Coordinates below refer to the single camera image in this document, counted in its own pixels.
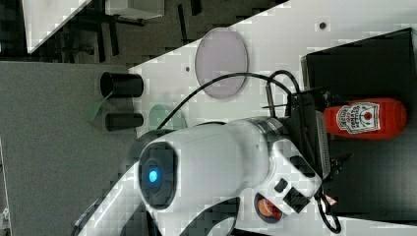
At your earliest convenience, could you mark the black silver toaster oven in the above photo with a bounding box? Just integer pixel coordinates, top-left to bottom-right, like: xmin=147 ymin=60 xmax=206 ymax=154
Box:
xmin=302 ymin=29 xmax=417 ymax=225

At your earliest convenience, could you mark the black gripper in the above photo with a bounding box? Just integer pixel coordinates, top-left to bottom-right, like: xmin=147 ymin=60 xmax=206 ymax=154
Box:
xmin=262 ymin=87 xmax=353 ymax=181

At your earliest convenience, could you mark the blue cup with fruit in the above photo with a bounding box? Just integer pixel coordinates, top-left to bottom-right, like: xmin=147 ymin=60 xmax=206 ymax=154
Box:
xmin=254 ymin=194 xmax=283 ymax=223

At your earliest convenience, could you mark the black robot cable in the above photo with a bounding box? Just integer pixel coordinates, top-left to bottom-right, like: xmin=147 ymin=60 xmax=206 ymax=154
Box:
xmin=156 ymin=69 xmax=342 ymax=235

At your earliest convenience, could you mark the red ketchup bottle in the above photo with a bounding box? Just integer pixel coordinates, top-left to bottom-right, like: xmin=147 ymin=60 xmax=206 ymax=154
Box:
xmin=324 ymin=97 xmax=407 ymax=141

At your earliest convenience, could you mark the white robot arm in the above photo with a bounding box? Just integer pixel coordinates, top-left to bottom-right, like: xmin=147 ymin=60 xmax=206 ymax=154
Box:
xmin=72 ymin=91 xmax=341 ymax=236

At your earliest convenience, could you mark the green perforated colander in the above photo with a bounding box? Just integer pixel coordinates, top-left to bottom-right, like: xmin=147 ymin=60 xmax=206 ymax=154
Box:
xmin=148 ymin=104 xmax=187 ymax=131

